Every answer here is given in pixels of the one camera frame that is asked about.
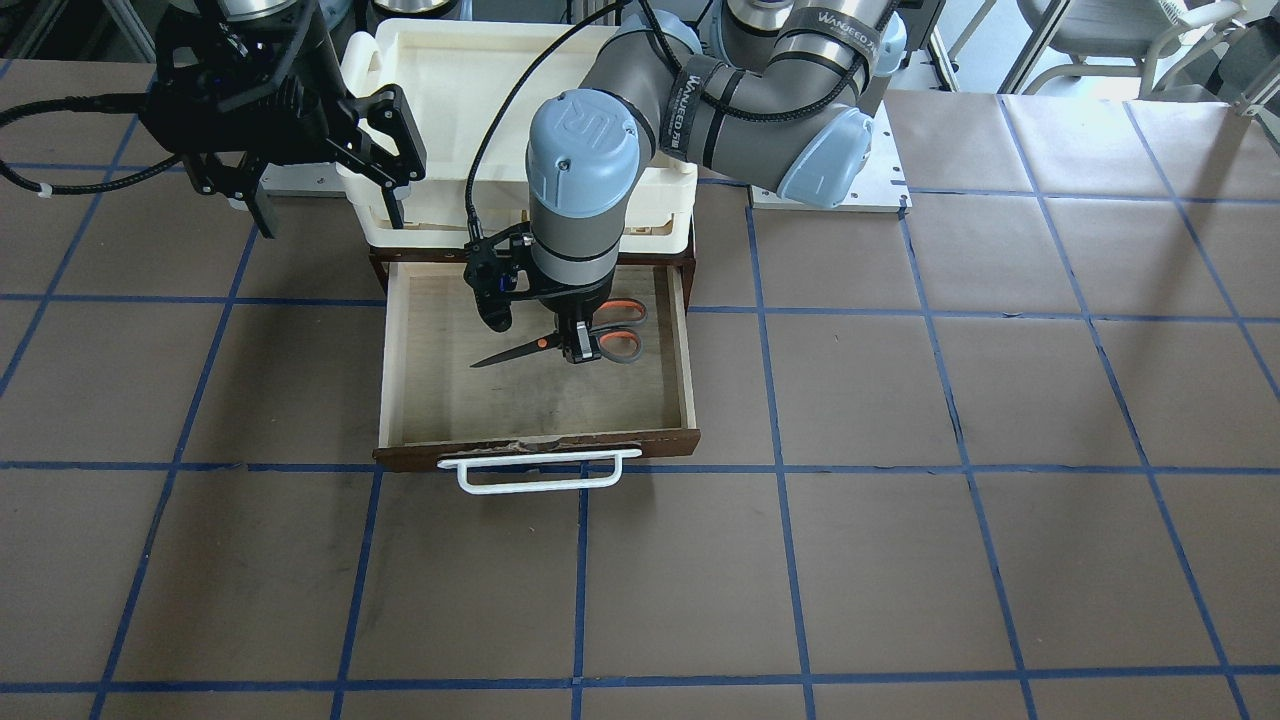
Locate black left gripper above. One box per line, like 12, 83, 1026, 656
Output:
467, 225, 622, 364

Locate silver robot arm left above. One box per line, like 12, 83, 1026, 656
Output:
463, 1, 906, 366

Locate brown wooden drawer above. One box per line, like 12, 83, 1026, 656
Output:
374, 263, 701, 471

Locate white drawer handle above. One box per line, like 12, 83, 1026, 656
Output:
436, 447, 643, 496

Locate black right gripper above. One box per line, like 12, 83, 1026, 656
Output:
140, 1, 425, 240

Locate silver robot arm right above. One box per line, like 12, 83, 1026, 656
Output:
140, 1, 425, 237

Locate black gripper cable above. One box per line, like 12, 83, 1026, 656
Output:
462, 0, 657, 246

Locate brown wooden cabinet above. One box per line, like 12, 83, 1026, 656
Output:
369, 222, 698, 297

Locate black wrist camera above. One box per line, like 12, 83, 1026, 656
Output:
463, 223, 530, 333

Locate orange grey scissors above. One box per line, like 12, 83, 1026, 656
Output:
471, 299, 646, 368

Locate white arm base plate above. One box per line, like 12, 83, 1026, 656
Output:
751, 76, 911, 214

